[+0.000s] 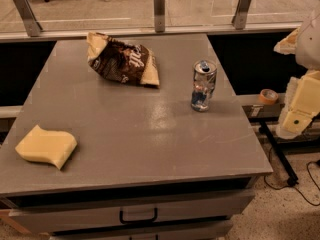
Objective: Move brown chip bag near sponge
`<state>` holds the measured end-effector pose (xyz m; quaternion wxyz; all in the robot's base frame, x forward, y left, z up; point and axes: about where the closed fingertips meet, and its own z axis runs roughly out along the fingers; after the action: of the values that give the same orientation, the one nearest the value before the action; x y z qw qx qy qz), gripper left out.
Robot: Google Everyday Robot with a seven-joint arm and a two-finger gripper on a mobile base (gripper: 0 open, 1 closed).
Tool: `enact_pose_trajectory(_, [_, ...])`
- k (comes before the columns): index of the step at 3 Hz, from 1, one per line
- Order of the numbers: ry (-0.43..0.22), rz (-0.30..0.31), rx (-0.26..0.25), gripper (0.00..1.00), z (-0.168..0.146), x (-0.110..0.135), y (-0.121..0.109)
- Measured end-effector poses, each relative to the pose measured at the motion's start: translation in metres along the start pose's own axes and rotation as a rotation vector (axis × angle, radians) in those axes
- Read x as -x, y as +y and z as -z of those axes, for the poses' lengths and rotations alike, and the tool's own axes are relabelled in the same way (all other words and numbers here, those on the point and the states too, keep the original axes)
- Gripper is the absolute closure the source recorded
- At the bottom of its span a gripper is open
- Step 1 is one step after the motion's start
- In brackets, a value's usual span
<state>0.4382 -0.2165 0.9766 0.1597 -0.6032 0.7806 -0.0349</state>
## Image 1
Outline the right metal bracket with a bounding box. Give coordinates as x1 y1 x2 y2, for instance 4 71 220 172
232 0 252 30

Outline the upper grey drawer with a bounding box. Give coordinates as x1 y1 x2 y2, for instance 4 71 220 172
9 189 254 233

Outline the metal bracket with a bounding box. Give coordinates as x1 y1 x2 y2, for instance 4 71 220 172
13 0 42 37
153 0 165 33
232 0 252 30

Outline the yellow sponge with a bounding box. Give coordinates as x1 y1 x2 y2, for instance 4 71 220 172
15 125 77 169

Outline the left metal bracket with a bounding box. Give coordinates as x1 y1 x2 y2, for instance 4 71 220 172
13 0 42 37

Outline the lower grey drawer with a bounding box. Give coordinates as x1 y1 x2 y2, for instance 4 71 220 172
49 220 233 240

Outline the brown chip bag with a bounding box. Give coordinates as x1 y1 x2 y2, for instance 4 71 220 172
86 32 160 86

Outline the black table leg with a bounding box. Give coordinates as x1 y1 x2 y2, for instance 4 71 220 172
259 121 298 187

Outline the middle metal bracket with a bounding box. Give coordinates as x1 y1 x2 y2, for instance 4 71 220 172
153 0 165 33

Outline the silver blue soda can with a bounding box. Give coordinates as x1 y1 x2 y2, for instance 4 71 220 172
191 60 217 112

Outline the black floor cable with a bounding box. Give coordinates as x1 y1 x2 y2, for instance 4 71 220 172
263 147 320 207

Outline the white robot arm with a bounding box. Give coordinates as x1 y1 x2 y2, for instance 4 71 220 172
274 12 320 139

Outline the grey drawer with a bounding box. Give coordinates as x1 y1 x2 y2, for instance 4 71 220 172
9 189 254 233
49 220 233 240

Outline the black drawer handle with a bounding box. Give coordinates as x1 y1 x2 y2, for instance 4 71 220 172
119 208 158 225

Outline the orange tape roll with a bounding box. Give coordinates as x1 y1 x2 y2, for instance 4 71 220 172
259 89 278 105

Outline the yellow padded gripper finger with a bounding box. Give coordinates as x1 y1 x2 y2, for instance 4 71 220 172
276 70 320 139
274 28 300 55

